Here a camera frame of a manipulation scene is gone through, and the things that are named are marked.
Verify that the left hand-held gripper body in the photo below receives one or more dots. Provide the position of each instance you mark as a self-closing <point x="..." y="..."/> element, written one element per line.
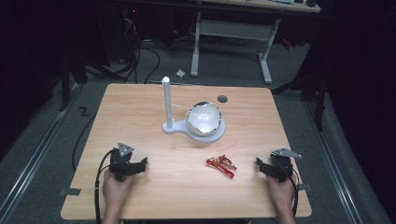
<point x="123" y="166"/>

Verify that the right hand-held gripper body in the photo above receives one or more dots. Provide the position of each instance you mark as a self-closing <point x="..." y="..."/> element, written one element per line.
<point x="280" y="166"/>

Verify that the person's left hand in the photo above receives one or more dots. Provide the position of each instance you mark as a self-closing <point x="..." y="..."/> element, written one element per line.
<point x="115" y="191"/>

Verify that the person's right hand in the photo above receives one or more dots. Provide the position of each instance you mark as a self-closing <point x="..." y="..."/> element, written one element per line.
<point x="281" y="194"/>

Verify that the grey tape strip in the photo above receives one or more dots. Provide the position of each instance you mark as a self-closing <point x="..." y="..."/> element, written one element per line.
<point x="304" y="187"/>
<point x="71" y="192"/>

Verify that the red crumpled snack wrapper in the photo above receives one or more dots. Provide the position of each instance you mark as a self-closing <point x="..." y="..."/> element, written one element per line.
<point x="222" y="165"/>

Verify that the white stand with pole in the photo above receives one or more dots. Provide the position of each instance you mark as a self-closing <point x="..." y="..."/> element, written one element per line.
<point x="168" y="105"/>

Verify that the silver metal bowl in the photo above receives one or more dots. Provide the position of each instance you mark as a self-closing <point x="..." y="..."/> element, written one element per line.
<point x="204" y="119"/>

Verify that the dark metal stand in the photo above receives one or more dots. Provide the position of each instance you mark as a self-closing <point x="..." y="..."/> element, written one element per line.
<point x="317" y="93"/>

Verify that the white paper scrap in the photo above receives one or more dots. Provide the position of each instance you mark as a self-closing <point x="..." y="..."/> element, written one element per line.
<point x="180" y="73"/>

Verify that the small red object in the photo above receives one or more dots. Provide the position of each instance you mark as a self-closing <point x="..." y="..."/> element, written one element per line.
<point x="287" y="44"/>

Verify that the white-framed wooden desk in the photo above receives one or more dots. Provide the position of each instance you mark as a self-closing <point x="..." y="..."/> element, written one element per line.
<point x="233" y="29"/>

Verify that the metal floor rail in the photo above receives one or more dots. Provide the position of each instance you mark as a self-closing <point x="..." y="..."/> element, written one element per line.
<point x="34" y="158"/>
<point x="334" y="161"/>

